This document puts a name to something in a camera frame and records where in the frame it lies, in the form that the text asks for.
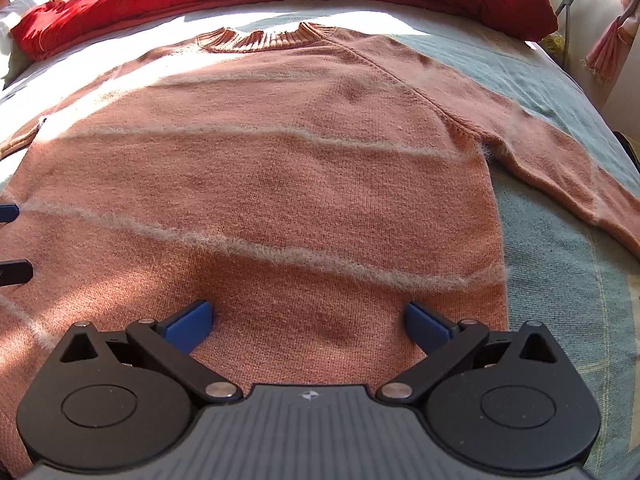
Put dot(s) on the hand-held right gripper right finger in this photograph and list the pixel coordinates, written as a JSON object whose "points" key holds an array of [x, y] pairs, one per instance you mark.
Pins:
{"points": [[425, 327]]}

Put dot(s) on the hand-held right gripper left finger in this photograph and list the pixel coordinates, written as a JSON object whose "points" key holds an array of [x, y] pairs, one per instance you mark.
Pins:
{"points": [[192, 327]]}

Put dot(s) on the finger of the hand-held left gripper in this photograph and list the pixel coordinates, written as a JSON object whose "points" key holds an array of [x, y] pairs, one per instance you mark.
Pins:
{"points": [[9, 213], [15, 272]]}

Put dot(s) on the pink knit sweater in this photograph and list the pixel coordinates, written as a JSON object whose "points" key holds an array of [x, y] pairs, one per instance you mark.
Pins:
{"points": [[300, 185]]}

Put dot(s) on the metal clothes drying rack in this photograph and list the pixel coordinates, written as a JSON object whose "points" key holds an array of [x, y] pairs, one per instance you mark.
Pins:
{"points": [[567, 5]]}

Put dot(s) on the grey checked pillow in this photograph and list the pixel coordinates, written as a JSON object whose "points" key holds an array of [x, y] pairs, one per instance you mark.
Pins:
{"points": [[10, 15]]}

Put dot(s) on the black framed stool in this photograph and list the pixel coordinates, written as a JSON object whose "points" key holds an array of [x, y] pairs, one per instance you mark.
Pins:
{"points": [[629, 150]]}

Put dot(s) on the yellow plastic bag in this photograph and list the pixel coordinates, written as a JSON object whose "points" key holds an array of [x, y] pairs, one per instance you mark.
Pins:
{"points": [[554, 46]]}

